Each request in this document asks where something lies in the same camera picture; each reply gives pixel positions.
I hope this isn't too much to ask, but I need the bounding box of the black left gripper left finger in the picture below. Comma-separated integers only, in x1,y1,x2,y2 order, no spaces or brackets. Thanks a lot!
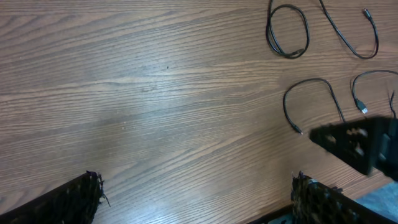
1,171,107,224

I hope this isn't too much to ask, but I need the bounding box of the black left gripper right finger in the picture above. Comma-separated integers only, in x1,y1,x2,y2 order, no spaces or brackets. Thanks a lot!
291,172,395,224

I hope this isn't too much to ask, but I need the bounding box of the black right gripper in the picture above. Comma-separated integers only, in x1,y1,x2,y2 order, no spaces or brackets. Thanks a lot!
309,116,397,182

